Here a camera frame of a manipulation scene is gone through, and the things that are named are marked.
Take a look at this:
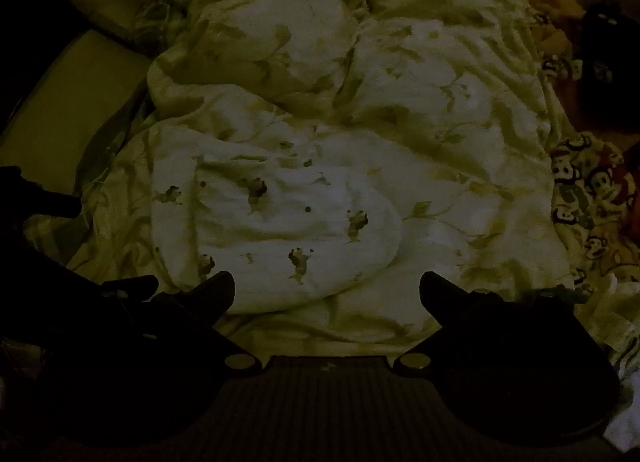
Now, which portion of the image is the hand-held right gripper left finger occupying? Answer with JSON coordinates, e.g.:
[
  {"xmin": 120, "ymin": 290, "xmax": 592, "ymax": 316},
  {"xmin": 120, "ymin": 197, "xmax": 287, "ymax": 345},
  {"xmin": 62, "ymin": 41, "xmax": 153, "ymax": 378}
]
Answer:
[{"xmin": 149, "ymin": 271, "xmax": 263, "ymax": 374}]

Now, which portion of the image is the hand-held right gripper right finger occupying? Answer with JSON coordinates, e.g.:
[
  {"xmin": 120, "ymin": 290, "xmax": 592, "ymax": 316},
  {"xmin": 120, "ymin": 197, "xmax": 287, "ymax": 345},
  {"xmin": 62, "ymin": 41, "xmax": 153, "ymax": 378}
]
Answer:
[{"xmin": 392, "ymin": 271, "xmax": 577, "ymax": 372}]

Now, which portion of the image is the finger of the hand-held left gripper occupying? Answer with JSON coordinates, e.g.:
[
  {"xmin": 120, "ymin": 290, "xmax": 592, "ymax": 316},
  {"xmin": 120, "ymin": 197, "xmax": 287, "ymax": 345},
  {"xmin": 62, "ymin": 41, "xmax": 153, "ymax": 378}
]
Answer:
[{"xmin": 101, "ymin": 275, "xmax": 160, "ymax": 304}]

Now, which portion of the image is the white animal print baby garment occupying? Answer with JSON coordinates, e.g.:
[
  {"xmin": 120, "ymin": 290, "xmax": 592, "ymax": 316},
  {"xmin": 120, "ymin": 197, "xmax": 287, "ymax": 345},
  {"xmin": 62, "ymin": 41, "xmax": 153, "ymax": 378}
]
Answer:
[{"xmin": 150, "ymin": 141, "xmax": 404, "ymax": 314}]

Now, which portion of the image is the white crumpled cloth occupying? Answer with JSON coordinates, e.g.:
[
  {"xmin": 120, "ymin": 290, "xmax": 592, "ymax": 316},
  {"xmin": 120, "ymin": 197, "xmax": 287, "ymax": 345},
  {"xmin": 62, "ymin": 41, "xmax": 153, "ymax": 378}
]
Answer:
[{"xmin": 574, "ymin": 275, "xmax": 640, "ymax": 449}]

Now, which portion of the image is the pale leaf pattern quilt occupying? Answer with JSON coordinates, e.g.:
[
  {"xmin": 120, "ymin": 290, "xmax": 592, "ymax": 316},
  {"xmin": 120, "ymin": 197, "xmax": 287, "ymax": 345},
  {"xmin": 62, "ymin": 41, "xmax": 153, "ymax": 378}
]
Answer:
[{"xmin": 65, "ymin": 0, "xmax": 576, "ymax": 345}]

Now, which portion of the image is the monkey print blanket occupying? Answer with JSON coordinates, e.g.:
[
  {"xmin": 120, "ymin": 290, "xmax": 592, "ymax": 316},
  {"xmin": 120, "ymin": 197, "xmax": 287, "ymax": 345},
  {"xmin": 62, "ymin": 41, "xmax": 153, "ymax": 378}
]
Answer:
[{"xmin": 539, "ymin": 55, "xmax": 640, "ymax": 285}]

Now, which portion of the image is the large plain pillow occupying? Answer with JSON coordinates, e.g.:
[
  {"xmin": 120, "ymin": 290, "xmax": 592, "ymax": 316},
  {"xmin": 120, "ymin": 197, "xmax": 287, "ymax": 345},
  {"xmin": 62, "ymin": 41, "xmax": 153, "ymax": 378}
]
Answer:
[{"xmin": 0, "ymin": 30, "xmax": 153, "ymax": 160}]

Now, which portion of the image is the dark bag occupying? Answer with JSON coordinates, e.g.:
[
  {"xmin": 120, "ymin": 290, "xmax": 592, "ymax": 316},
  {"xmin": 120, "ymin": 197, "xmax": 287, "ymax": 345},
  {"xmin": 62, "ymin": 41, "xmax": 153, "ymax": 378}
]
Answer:
[{"xmin": 579, "ymin": 1, "xmax": 633, "ymax": 89}]

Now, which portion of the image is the yellow soft toy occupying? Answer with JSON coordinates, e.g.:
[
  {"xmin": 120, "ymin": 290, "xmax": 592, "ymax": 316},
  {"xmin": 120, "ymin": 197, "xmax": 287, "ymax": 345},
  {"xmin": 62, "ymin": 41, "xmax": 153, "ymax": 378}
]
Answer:
[{"xmin": 525, "ymin": 0, "xmax": 583, "ymax": 56}]

